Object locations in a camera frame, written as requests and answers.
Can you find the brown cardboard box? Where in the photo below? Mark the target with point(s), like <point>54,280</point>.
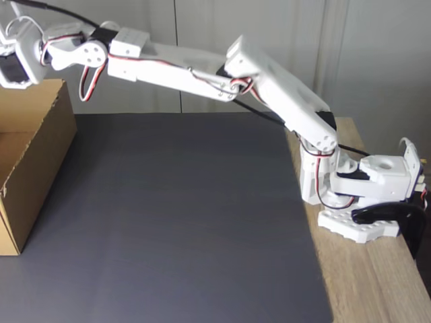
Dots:
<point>47,151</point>

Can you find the dark grey table mat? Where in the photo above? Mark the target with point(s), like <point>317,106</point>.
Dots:
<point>134,286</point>

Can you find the black table clamp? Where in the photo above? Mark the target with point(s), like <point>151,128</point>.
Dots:
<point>414,232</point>

